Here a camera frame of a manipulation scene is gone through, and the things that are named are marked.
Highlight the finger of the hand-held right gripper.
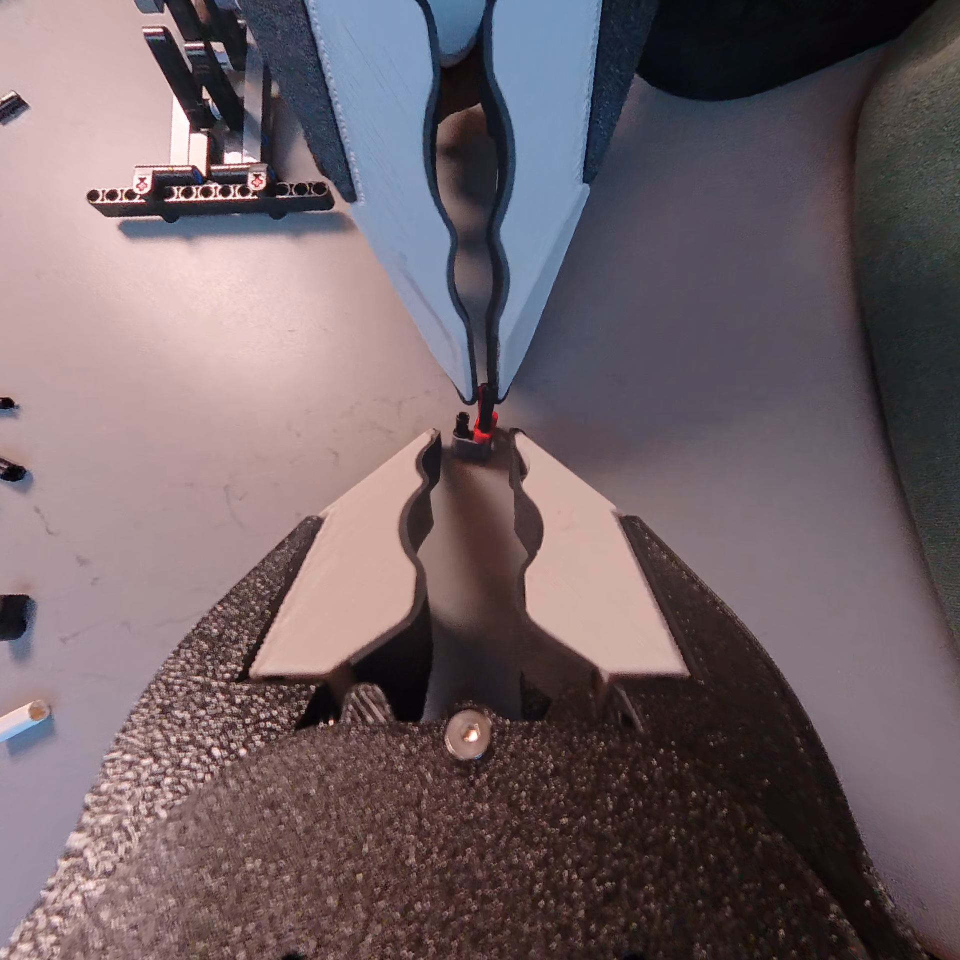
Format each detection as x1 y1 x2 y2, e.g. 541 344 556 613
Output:
306 0 485 406
480 0 601 406

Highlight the grey desk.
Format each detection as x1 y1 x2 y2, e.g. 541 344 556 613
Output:
0 0 960 954

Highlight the white tube connector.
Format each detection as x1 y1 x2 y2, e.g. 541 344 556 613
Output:
0 699 52 744

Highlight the brick vehicle model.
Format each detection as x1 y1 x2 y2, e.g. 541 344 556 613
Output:
86 0 335 222

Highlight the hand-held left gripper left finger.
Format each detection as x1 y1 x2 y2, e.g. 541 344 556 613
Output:
246 427 444 685

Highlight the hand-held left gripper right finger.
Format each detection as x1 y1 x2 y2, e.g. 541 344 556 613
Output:
508 427 691 684

